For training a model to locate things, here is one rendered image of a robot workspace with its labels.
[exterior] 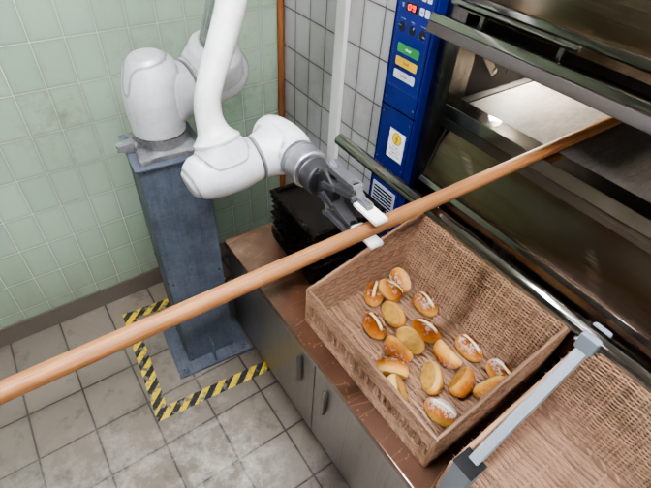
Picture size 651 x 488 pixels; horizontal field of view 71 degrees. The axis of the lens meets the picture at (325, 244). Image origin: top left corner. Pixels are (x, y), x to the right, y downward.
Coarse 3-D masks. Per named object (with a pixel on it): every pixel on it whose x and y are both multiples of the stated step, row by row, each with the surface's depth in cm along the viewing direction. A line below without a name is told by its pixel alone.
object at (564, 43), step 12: (456, 0) 105; (480, 12) 101; (492, 12) 99; (480, 24) 101; (516, 24) 95; (528, 24) 94; (540, 36) 92; (552, 36) 90; (564, 48) 89; (576, 48) 87
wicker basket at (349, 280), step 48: (384, 240) 144; (432, 240) 149; (336, 288) 145; (432, 288) 153; (480, 288) 138; (336, 336) 131; (480, 336) 141; (528, 336) 129; (384, 384) 117; (432, 432) 107
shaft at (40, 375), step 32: (608, 128) 122; (512, 160) 105; (448, 192) 95; (384, 224) 88; (288, 256) 80; (320, 256) 81; (224, 288) 74; (256, 288) 76; (160, 320) 69; (64, 352) 64; (96, 352) 65; (0, 384) 60; (32, 384) 61
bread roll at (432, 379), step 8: (424, 368) 131; (432, 368) 129; (440, 368) 129; (424, 376) 129; (432, 376) 127; (440, 376) 127; (424, 384) 127; (432, 384) 125; (440, 384) 126; (432, 392) 125
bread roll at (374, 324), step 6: (372, 312) 143; (366, 318) 142; (372, 318) 141; (378, 318) 141; (366, 324) 141; (372, 324) 140; (378, 324) 140; (384, 324) 140; (366, 330) 141; (372, 330) 140; (378, 330) 139; (384, 330) 140; (372, 336) 140; (378, 336) 139; (384, 336) 140
